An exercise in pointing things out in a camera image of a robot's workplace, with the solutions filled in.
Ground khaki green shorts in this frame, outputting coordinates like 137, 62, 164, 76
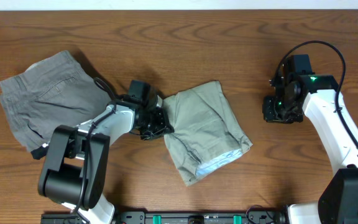
163, 81, 252, 186

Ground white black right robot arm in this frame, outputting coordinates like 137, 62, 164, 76
262, 75, 358, 223

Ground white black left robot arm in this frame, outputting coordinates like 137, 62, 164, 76
38, 100, 173, 223

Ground folded grey shorts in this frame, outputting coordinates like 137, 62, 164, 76
0, 50, 111, 152

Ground black patterned folded garment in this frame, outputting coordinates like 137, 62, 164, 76
30, 144, 48, 160

